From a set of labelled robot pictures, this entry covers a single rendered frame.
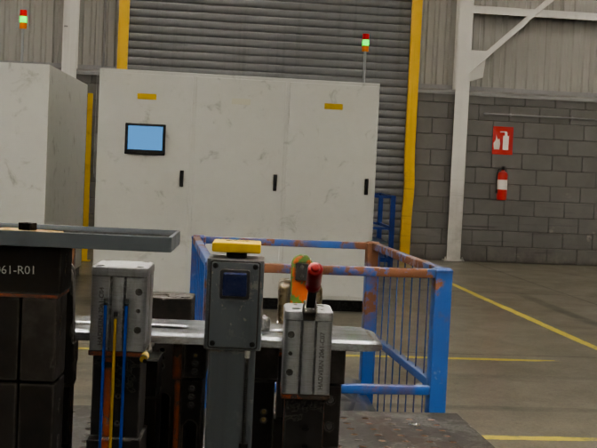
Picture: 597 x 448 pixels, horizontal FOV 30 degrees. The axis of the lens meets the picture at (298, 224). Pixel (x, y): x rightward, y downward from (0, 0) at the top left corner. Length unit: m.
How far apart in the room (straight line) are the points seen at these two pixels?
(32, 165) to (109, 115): 0.77
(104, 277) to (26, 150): 8.08
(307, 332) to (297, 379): 0.07
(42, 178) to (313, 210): 2.31
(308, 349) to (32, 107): 8.16
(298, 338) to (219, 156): 8.07
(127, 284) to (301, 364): 0.26
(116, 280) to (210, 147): 8.06
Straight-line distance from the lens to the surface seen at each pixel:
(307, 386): 1.54
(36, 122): 9.59
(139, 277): 1.53
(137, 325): 1.53
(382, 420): 2.53
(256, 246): 1.36
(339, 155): 9.68
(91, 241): 1.34
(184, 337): 1.65
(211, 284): 1.36
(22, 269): 1.38
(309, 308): 1.51
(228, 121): 9.58
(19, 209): 9.62
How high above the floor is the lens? 1.26
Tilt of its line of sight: 3 degrees down
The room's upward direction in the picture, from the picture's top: 3 degrees clockwise
